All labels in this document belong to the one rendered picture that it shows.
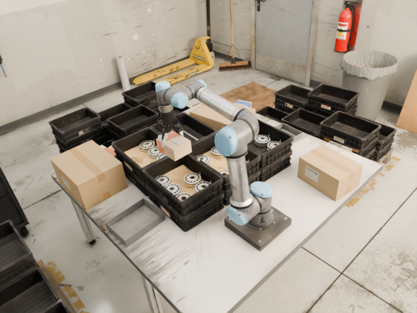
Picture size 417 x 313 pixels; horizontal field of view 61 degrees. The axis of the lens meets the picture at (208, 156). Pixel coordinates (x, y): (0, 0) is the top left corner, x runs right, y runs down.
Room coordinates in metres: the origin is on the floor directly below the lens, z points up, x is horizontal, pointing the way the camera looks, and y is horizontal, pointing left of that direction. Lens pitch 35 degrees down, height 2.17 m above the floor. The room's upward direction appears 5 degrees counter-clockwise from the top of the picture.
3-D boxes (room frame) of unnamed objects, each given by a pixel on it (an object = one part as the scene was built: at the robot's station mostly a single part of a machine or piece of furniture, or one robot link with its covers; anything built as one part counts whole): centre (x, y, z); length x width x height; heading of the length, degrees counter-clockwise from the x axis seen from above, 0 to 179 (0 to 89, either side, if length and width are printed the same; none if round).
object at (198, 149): (1.77, -0.08, 0.87); 0.40 x 0.30 x 0.11; 37
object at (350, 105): (3.08, -1.25, 0.37); 0.42 x 0.34 x 0.46; 40
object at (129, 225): (1.45, 0.45, 0.73); 0.27 x 0.20 x 0.05; 132
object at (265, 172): (1.95, -0.32, 0.76); 0.40 x 0.30 x 0.12; 37
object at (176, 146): (1.66, 0.19, 1.08); 0.16 x 0.12 x 0.07; 40
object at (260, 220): (1.38, -0.25, 0.80); 0.15 x 0.15 x 0.10
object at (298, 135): (2.21, -0.54, 0.73); 0.27 x 0.20 x 0.05; 124
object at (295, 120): (2.81, -0.94, 0.31); 0.40 x 0.30 x 0.34; 40
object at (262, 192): (1.37, -0.25, 0.91); 0.13 x 0.12 x 0.14; 131
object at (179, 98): (1.61, 0.12, 1.40); 0.11 x 0.11 x 0.08; 41
